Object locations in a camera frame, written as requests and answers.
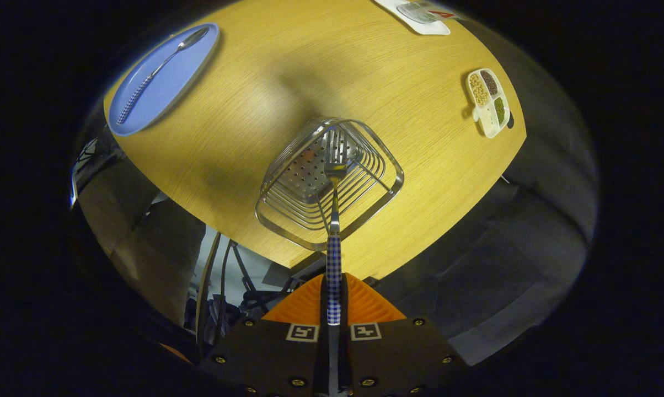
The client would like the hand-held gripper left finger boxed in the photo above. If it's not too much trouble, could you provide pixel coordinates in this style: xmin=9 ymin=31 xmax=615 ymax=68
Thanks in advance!
xmin=200 ymin=273 xmax=330 ymax=397

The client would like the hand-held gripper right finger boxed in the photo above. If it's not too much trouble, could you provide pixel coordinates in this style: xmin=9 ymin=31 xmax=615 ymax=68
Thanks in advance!
xmin=340 ymin=273 xmax=468 ymax=397

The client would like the fork with blue checkered handle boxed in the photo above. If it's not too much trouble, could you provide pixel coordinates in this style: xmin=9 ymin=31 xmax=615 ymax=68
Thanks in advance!
xmin=322 ymin=128 xmax=350 ymax=327

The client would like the spoon with blue checkered handle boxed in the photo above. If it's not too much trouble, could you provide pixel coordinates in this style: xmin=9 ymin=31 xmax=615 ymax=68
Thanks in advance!
xmin=116 ymin=26 xmax=210 ymax=125

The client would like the white divided bean dish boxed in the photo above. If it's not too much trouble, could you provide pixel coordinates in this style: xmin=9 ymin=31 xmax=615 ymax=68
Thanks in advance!
xmin=467 ymin=68 xmax=511 ymax=139

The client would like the shiny metal edge strip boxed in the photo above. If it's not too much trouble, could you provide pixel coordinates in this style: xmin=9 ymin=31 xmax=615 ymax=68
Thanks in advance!
xmin=70 ymin=138 xmax=98 ymax=207

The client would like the blue round plate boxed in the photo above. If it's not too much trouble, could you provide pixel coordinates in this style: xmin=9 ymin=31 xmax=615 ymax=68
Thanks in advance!
xmin=107 ymin=22 xmax=221 ymax=137

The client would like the white square coaster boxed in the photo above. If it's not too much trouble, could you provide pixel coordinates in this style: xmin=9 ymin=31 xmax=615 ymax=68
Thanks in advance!
xmin=373 ymin=0 xmax=452 ymax=36

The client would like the white drink bottle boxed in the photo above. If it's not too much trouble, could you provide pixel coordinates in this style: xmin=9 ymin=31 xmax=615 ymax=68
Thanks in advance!
xmin=397 ymin=1 xmax=457 ymax=24

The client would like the black cable tangle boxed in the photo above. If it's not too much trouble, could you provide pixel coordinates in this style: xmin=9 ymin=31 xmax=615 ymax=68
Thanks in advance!
xmin=211 ymin=276 xmax=299 ymax=331

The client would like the metal wire rack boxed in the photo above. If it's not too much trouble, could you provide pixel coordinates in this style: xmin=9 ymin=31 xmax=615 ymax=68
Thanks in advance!
xmin=255 ymin=117 xmax=405 ymax=252

